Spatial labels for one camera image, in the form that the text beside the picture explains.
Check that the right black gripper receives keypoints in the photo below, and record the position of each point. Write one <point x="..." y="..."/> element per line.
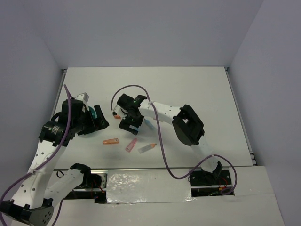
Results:
<point x="125" y="124"/>

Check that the teal round organizer container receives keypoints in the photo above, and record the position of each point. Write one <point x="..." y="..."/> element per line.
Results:
<point x="94" y="115"/>

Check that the orange tip highlighter body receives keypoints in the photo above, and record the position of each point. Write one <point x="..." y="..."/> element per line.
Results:
<point x="146" y="148"/>

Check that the pink correction tape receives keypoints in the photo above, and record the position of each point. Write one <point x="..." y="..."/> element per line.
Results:
<point x="131" y="145"/>

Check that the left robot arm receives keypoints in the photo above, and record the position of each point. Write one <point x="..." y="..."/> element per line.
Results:
<point x="34" y="202"/>

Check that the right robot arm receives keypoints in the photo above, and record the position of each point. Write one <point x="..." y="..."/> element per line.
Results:
<point x="187" y="125"/>

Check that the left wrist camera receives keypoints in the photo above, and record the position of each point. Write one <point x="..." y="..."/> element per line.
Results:
<point x="82" y="97"/>

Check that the blue highlighter body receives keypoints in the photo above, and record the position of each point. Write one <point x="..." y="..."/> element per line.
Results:
<point x="149" y="124"/>

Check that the silver foil sheet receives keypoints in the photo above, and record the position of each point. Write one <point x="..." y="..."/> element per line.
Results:
<point x="146" y="186"/>

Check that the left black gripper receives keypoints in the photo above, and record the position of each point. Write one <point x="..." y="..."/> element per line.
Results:
<point x="99" y="124"/>

